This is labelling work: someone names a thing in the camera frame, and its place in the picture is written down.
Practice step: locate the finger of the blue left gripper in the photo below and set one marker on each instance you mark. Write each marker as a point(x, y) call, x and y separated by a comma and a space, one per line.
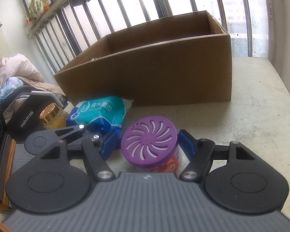
point(91, 136)

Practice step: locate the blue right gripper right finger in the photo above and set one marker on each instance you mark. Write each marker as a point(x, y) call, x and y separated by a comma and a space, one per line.
point(187, 143)

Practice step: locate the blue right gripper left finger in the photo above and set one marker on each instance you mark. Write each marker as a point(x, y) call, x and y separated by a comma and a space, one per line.
point(108, 143)

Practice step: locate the blue wet wipes pack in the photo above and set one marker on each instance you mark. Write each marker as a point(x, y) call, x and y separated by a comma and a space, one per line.
point(102, 114)

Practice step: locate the purple lid air freshener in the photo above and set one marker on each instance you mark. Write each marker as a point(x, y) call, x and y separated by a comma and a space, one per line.
point(151, 144)

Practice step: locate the yellow perfume bottle gold cap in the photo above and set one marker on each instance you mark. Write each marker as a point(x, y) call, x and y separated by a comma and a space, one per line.
point(53, 117)

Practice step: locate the pink bedding pile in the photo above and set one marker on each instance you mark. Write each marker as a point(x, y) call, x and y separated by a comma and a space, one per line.
point(18, 71)

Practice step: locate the brown cardboard box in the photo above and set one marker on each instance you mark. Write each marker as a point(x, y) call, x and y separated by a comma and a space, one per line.
point(176, 60)

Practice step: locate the plants on window shelf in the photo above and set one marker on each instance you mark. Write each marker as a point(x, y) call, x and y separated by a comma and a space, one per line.
point(36, 9)

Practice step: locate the metal window bars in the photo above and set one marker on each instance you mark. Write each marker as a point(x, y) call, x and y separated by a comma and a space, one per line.
point(71, 26)

